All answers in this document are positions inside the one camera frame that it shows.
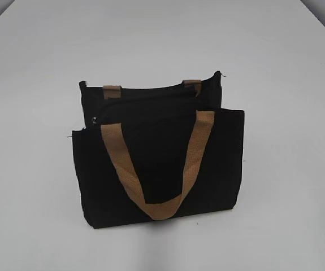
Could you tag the black tote bag tan handles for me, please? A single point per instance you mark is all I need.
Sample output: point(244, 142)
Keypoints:
point(157, 153)

